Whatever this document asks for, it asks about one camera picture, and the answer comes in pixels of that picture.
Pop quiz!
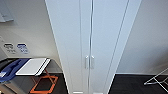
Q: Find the white wardrobe door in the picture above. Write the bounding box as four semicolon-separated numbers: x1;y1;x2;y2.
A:
90;0;130;94
49;0;91;94

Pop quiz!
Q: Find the grey wall fixture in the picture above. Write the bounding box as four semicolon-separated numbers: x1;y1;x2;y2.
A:
0;0;15;24

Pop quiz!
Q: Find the white door handle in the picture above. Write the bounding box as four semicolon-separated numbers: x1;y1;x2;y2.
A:
84;55;90;71
90;55;96;71

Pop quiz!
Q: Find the white wire drying rack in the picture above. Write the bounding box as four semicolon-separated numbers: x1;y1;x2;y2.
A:
143;66;168;87

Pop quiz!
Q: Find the white wardrobe carcass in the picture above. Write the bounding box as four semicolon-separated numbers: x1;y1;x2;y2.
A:
44;0;143;94

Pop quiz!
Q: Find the orange metal frame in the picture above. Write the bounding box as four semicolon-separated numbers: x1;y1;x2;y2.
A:
28;68;60;94

